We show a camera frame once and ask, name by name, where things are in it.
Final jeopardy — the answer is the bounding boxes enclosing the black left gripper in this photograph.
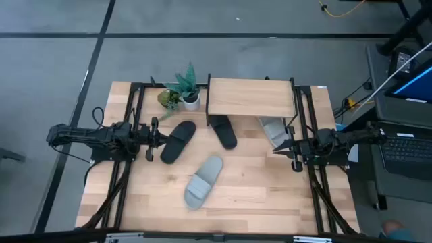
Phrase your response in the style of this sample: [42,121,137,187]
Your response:
[144,116,171,163]

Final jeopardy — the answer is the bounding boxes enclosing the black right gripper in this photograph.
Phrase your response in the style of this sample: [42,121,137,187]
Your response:
[272,125,306,173]

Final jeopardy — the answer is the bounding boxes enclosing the black slide sandal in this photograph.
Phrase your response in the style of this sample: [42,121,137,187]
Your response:
[209,114,238,151]
[159,120,197,165]

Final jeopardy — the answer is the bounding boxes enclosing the grey slide sandal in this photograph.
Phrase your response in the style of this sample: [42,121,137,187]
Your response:
[258,116,290,149]
[184,155,224,211]

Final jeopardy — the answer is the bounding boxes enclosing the small trailing succulent plant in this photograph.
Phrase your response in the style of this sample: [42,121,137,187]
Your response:
[157,88,183,122]

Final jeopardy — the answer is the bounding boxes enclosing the aloe plant in white pot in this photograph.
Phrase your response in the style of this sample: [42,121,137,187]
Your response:
[163,61,203,112]

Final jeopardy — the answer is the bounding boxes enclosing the white paper sheet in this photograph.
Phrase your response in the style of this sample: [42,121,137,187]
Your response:
[346,144,360,163]

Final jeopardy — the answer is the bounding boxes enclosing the black laptop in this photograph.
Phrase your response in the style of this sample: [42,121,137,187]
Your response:
[377,130,432,180]

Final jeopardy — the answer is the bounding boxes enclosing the person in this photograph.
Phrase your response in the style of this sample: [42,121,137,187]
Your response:
[378,218,415,242]

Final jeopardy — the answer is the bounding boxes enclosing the black power adapter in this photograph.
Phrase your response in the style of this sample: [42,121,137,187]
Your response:
[387,46,421,80]

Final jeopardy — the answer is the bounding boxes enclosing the monitor with blue screen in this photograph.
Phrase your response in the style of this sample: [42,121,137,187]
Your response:
[384,57,432,104]

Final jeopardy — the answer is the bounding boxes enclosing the dark grey stand foot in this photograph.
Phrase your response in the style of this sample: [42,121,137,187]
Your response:
[0,146,26,163]

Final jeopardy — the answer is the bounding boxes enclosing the black aluminium frame rails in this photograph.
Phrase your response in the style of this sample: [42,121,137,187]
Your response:
[80,82,146,230]
[293,84,360,236]

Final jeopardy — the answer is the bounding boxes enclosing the black rear frame bar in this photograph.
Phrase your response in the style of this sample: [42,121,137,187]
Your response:
[133,82,209,89]

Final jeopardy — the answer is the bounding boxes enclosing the black frame bar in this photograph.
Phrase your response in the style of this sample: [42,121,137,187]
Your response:
[0,228,432,243]
[133,82,209,89]

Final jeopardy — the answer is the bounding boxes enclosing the wooden shelf with black frame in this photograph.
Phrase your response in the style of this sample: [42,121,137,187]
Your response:
[205,72,300,128]

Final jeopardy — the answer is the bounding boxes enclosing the black floor cable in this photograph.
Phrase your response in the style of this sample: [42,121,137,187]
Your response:
[332,78,374,119]

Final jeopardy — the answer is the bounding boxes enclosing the silver metal bracket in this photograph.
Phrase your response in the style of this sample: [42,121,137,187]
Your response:
[292,235,333,243]

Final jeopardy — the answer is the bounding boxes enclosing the white cable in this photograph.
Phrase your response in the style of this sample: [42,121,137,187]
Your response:
[352,40,432,116]

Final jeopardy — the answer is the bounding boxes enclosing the black front frame bar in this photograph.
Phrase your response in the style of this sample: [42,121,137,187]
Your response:
[0,228,432,243]

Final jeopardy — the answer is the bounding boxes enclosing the yellow floor cable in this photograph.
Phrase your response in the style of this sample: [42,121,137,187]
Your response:
[317,0,367,18]

